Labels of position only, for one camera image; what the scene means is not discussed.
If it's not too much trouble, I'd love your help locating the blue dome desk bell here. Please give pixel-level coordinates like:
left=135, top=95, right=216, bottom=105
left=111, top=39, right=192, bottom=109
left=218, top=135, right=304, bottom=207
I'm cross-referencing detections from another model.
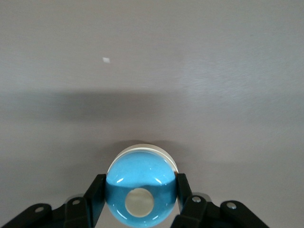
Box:
left=105, top=143, right=179, bottom=226

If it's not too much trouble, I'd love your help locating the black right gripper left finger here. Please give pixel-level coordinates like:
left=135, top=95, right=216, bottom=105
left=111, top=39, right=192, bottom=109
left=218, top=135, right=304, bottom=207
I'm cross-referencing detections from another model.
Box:
left=0, top=173, right=107, bottom=228

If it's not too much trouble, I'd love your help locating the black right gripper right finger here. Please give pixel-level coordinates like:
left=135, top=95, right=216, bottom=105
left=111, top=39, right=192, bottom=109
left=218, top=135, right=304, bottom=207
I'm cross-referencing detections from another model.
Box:
left=170, top=173, right=271, bottom=228

